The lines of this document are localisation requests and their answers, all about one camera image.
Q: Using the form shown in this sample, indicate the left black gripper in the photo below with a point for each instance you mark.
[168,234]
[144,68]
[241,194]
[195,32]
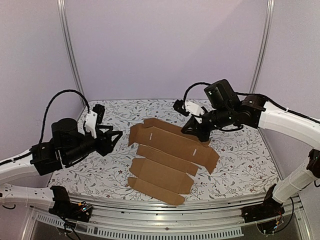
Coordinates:
[105,146]

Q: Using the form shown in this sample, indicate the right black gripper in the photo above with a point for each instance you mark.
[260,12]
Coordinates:
[199,124]

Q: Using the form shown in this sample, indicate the brown cardboard box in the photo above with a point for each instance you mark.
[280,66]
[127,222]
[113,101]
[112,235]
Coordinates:
[167,161]

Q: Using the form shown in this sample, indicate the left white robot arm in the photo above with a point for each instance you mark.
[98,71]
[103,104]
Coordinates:
[41,159]

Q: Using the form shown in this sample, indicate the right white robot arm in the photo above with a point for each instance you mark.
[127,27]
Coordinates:
[258,111]

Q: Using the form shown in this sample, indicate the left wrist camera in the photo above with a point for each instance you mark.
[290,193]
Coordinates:
[93,119]

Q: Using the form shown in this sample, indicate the aluminium front rail frame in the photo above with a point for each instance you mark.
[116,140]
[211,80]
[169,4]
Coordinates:
[211,219]

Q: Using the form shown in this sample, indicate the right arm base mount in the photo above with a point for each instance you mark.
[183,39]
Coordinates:
[269,208]

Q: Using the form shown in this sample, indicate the left aluminium corner post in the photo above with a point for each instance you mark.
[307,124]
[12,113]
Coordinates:
[62,12]

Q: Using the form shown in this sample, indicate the aluminium corner post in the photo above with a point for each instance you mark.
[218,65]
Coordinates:
[62,12]
[270,6]

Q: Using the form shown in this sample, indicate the right aluminium corner post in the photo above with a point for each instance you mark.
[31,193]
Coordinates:
[270,6]

